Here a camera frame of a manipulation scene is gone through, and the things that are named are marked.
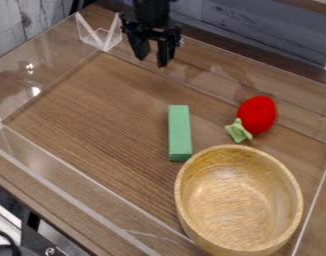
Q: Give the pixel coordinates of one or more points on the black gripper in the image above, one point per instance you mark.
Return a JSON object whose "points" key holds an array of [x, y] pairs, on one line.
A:
{"points": [[146, 22]]}

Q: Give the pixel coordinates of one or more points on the red plush strawberry toy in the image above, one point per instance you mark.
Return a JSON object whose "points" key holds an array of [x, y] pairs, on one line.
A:
{"points": [[255, 118]]}

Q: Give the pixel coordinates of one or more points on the green rectangular block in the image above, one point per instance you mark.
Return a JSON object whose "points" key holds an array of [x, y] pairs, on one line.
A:
{"points": [[179, 133]]}

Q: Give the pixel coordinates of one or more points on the wooden bowl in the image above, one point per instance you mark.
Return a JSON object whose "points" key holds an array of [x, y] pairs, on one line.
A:
{"points": [[239, 201]]}

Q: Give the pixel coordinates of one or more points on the clear acrylic enclosure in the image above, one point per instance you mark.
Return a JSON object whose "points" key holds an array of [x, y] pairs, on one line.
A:
{"points": [[84, 139]]}

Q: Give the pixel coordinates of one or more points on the black table frame bracket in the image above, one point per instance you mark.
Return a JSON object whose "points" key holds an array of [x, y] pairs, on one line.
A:
{"points": [[33, 241]]}

